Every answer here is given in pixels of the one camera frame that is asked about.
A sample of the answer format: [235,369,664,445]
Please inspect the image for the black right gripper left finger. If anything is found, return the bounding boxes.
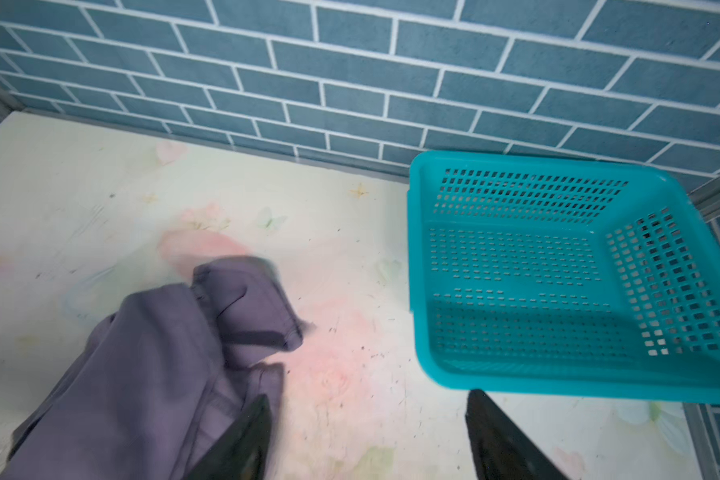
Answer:
[186,395,272,480]

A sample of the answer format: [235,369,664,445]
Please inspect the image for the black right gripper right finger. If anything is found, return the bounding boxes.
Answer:
[465,390,567,480]

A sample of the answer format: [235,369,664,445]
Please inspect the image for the purple trousers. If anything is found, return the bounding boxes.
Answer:
[2,257,303,479]

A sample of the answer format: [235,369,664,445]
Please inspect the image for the teal plastic mesh basket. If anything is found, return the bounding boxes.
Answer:
[407,151,720,404]

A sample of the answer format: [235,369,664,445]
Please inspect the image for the aluminium right table edge rail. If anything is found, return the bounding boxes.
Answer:
[682,403,720,480]

